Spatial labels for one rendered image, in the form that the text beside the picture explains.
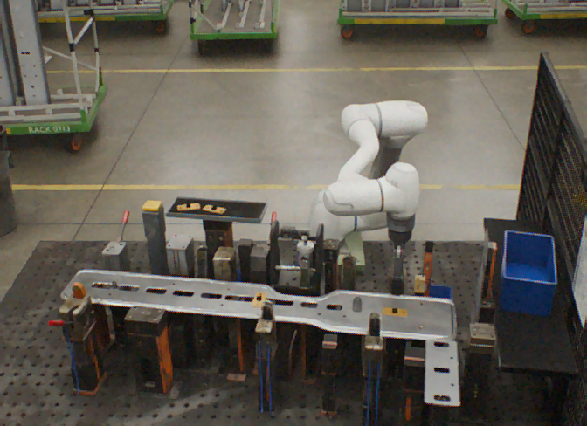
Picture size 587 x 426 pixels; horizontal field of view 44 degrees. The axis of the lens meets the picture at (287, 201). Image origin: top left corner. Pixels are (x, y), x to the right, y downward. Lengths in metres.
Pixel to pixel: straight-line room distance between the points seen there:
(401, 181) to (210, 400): 1.03
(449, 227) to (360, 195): 2.88
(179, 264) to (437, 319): 0.94
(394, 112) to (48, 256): 1.75
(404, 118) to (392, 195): 0.59
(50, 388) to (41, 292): 0.62
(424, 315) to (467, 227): 2.58
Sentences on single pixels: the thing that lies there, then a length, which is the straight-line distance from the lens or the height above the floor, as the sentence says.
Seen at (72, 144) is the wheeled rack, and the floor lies 0.10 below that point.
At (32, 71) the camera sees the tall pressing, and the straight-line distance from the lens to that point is 6.55.
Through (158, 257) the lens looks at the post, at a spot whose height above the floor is 0.93.
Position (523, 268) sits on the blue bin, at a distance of 2.74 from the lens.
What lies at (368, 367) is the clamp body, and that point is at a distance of 2.32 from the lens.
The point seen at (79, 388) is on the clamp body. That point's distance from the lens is 2.73.
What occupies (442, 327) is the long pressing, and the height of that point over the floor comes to 1.00.
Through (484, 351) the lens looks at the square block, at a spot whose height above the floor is 1.01.
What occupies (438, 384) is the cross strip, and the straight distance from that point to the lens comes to 2.24.
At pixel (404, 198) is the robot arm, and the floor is 1.46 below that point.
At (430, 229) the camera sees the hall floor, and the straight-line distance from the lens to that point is 4.96.
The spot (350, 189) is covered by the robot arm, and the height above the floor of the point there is 1.50.
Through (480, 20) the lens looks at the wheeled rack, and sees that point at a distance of 9.16.
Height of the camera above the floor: 2.49
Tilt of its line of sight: 28 degrees down
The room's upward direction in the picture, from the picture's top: 1 degrees counter-clockwise
